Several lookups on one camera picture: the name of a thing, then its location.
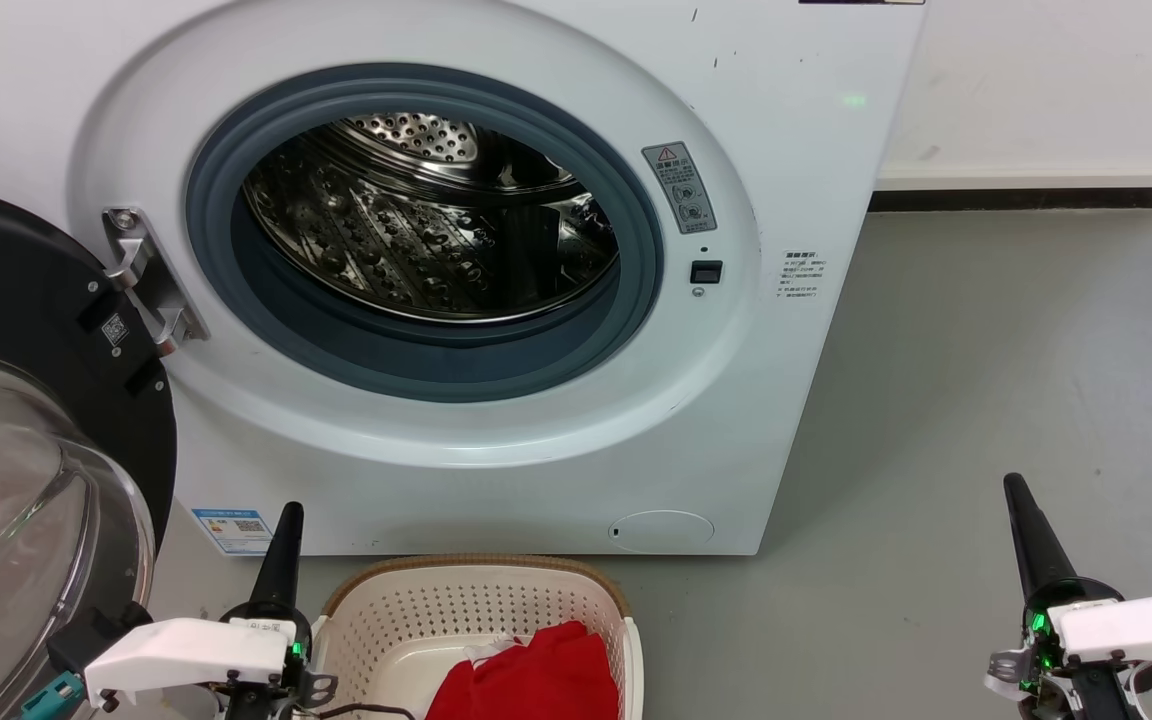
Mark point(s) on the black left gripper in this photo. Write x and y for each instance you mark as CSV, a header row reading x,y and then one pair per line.
x,y
281,700

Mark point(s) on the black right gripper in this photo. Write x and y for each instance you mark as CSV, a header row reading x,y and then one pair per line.
x,y
1086,695

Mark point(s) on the red cloth garment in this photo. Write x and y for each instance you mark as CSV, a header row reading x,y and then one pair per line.
x,y
546,680

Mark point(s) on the cream perforated laundry basket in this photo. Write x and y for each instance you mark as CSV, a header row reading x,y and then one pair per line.
x,y
456,610

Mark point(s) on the stainless steel washing machine drum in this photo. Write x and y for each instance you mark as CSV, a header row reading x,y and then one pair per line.
x,y
386,230

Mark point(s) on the black washer door with glass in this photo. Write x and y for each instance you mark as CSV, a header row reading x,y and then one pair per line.
x,y
6,290

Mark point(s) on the blue white energy label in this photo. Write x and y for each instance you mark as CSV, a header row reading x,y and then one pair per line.
x,y
233,530

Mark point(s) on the grey rubber door gasket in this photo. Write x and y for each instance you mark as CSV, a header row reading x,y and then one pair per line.
x,y
426,370

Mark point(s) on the teal plastic connector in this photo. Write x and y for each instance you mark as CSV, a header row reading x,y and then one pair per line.
x,y
51,695

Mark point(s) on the white front-load washing machine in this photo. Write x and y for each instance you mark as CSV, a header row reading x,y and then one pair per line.
x,y
766,400

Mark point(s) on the silver metal door hinge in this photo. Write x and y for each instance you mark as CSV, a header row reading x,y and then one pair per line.
x,y
148,275

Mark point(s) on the small white text sticker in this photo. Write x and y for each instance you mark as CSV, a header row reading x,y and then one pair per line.
x,y
801,275

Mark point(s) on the round white filter cover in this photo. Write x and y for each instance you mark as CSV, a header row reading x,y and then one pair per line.
x,y
661,531

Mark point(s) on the black door latch socket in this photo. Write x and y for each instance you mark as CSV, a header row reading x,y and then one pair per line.
x,y
706,272

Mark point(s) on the grey warning sticker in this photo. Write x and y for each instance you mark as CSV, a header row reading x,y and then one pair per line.
x,y
680,188

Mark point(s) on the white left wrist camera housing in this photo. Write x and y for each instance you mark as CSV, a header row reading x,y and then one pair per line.
x,y
186,650

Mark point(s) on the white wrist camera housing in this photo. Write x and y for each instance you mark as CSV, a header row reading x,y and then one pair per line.
x,y
186,650
1136,630

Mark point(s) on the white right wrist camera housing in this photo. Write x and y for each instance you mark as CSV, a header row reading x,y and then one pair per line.
x,y
1136,630

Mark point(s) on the white and black wall skirting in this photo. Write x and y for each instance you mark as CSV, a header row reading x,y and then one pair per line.
x,y
1026,178

